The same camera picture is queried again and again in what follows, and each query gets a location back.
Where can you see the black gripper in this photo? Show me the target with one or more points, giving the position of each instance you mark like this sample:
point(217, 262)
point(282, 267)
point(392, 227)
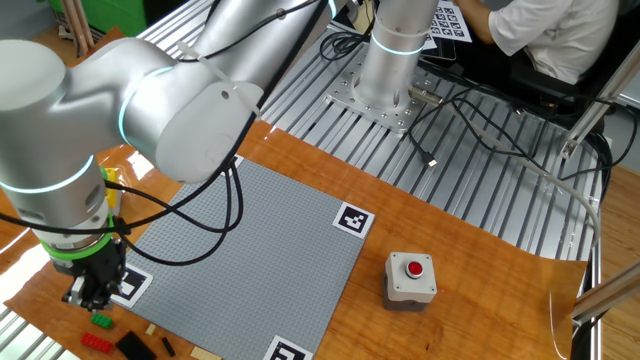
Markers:
point(102, 262)

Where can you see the green Lego brick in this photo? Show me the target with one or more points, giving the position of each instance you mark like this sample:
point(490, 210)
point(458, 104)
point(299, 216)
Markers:
point(101, 320)

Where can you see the person's bare forearm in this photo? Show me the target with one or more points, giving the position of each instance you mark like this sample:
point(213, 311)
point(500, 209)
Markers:
point(475, 20)

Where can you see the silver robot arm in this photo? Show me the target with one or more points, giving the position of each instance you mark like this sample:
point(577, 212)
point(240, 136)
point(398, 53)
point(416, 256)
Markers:
point(50, 125)

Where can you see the red Lego brick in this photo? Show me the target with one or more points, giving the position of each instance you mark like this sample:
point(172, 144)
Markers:
point(96, 343)

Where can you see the small tan Lego brick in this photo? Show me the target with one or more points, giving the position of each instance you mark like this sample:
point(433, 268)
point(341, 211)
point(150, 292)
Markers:
point(150, 329)

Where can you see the black Lego plate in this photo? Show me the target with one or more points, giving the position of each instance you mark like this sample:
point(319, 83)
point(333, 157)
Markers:
point(135, 346)

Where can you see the small black Lego brick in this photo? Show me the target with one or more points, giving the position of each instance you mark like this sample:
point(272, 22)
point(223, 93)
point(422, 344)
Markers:
point(168, 346)

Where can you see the tan Lego plate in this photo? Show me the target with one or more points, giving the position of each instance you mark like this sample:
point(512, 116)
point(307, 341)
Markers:
point(204, 354)

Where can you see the grey Lego baseplate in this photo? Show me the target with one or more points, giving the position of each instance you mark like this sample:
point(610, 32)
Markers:
point(260, 260)

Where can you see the black white fiducial marker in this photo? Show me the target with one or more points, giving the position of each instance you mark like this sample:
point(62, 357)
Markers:
point(139, 287)
point(236, 161)
point(353, 220)

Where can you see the yellow and grey button box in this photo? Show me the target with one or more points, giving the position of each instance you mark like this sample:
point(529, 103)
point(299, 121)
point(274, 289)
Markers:
point(111, 190)

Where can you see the fiducial marker with C pattern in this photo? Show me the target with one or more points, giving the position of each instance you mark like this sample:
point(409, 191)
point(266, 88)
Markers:
point(287, 351)

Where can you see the wooden stick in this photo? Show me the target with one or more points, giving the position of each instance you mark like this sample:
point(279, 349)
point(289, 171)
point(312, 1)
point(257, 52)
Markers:
point(85, 25)
point(72, 25)

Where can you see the green box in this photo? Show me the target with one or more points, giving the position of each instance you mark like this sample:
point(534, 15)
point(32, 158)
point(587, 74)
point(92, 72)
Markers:
point(115, 15)

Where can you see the grey box with red button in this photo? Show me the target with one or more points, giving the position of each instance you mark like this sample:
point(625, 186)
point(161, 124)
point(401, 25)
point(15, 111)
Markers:
point(407, 285)

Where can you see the wood grain mat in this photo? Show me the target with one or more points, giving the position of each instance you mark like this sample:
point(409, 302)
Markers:
point(450, 240)

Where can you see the printed marker calibration sheet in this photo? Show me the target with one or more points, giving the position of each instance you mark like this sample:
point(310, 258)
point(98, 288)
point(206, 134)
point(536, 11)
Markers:
point(450, 20)

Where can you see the black office chair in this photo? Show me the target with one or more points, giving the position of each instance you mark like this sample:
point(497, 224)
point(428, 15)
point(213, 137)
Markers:
point(525, 87)

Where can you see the aluminium profile bar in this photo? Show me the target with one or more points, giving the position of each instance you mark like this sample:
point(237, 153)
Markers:
point(610, 295)

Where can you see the person in white shirt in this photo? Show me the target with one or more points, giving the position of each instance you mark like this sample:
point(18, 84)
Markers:
point(555, 35)

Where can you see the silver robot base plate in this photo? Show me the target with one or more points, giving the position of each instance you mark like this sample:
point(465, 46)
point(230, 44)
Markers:
point(345, 100)

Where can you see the aluminium frame post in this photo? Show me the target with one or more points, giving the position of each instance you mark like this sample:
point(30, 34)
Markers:
point(590, 115)

